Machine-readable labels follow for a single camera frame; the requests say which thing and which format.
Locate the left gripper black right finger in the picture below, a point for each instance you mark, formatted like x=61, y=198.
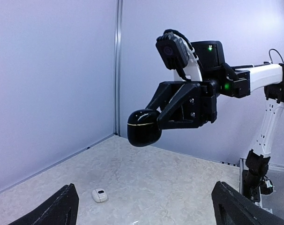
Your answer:
x=232, y=208

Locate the right aluminium corner post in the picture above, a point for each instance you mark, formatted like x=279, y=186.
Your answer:
x=117, y=65

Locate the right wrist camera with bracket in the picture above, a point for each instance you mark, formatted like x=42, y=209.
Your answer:
x=179, y=56

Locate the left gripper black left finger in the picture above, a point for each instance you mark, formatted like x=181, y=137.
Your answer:
x=59, y=209

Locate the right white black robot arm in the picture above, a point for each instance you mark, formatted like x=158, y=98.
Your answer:
x=241, y=82

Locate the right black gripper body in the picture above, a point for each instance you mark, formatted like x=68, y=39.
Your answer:
x=208, y=99

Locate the black earbuds charging case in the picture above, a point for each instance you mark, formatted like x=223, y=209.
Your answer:
x=143, y=128

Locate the white earbuds charging case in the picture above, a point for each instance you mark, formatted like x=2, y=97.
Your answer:
x=99, y=195

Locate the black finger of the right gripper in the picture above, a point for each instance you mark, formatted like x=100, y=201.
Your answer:
x=161, y=98
x=184, y=108

